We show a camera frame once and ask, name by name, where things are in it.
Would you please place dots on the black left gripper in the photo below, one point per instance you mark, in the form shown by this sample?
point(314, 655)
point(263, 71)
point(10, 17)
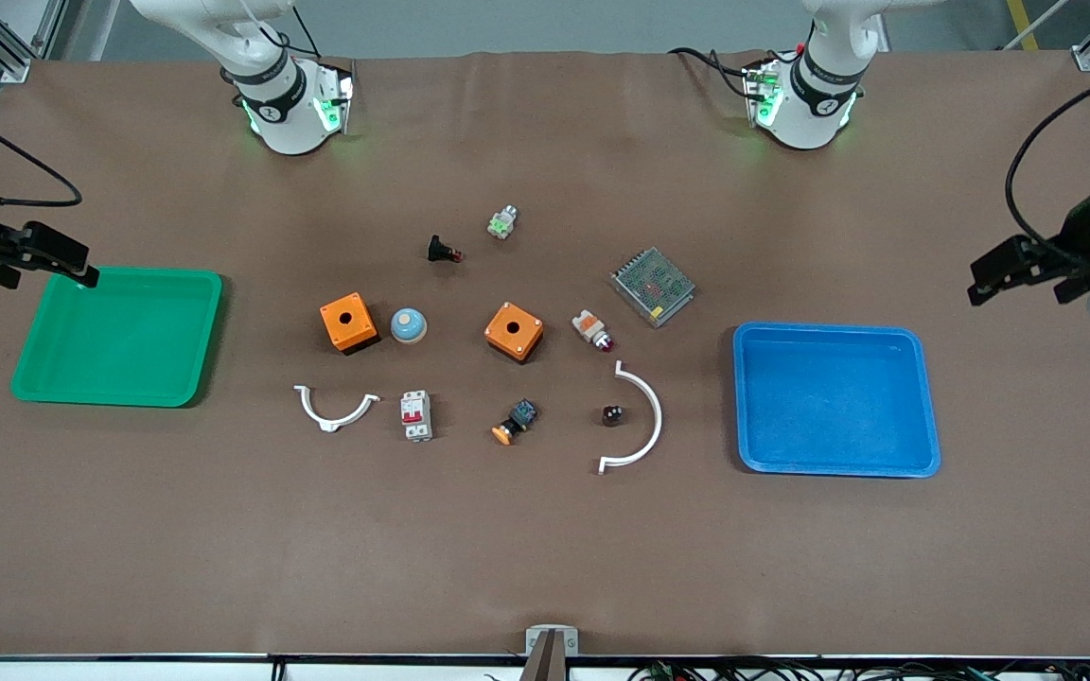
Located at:
point(1078, 235)

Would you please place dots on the white circuit breaker red switch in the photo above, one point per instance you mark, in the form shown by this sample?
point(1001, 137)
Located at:
point(415, 416)

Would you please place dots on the small black cylindrical capacitor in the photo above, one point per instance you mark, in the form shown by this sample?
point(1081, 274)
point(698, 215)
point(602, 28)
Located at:
point(612, 415)

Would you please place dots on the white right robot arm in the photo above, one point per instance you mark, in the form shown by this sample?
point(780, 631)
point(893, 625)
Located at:
point(285, 113)

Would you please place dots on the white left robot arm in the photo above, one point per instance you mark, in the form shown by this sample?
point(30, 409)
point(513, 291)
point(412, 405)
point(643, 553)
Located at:
point(810, 104)

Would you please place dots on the green plastic tray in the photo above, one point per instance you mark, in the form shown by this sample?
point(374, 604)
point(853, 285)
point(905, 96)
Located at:
point(110, 340)

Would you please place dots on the blue plastic tray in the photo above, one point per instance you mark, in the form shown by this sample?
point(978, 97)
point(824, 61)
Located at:
point(829, 397)

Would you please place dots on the small white pipe clamp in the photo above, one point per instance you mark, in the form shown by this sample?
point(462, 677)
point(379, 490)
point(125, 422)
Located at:
point(327, 422)

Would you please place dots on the orange push button box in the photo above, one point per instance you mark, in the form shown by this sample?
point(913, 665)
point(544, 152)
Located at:
point(360, 329)
point(526, 342)

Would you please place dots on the blue dome button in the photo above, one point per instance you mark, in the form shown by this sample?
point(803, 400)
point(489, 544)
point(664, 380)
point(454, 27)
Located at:
point(408, 324)

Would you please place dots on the metal mesh power supply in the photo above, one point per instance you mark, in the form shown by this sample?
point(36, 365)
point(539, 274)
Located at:
point(654, 284)

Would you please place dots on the large white curved clamp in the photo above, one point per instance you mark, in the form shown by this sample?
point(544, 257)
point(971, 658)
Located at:
point(656, 416)

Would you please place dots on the white orange red indicator lamp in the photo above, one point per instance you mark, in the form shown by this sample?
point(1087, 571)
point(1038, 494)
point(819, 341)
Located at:
point(590, 326)

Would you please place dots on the green and white push button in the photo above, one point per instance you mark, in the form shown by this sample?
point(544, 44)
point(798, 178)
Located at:
point(502, 224)

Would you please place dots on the orange mushroom push button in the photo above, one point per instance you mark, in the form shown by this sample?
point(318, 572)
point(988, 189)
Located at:
point(517, 419)

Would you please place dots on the brown table mat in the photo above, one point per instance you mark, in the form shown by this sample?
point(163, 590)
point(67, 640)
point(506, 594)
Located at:
point(545, 549)

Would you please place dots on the grey metal table bracket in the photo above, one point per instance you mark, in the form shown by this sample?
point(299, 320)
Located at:
point(534, 641)

